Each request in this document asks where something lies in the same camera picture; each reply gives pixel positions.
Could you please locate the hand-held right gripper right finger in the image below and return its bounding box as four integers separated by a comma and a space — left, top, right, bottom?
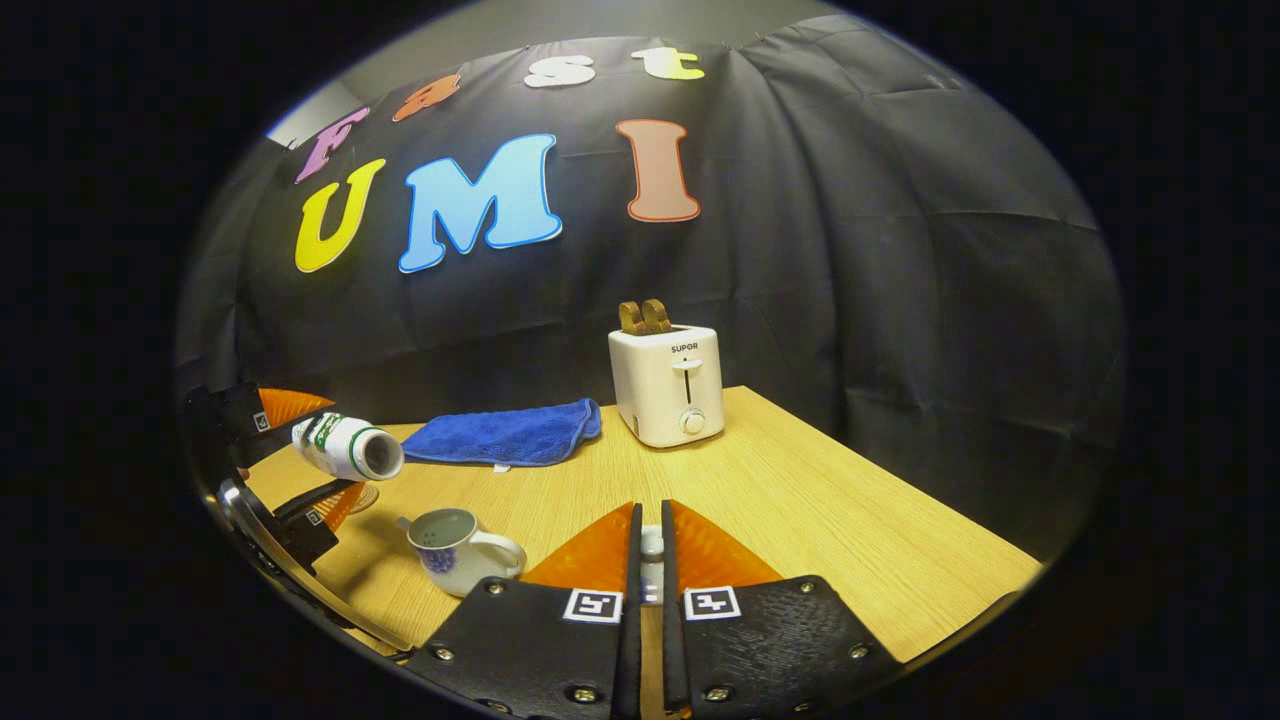
660, 500, 906, 719

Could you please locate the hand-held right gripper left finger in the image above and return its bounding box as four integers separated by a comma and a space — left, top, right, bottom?
405, 502, 643, 720

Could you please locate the white plastic water bottle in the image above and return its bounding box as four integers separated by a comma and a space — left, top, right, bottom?
291, 411, 405, 483

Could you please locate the white teacup lid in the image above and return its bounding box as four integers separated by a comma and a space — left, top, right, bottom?
640, 525, 665, 606

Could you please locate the white blue-patterned teacup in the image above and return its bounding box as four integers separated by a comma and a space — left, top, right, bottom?
397, 508, 528, 598

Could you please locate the blue towel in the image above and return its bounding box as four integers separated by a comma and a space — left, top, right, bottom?
402, 398, 603, 471

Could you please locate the white toaster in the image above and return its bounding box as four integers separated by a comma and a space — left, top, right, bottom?
608, 325, 726, 449

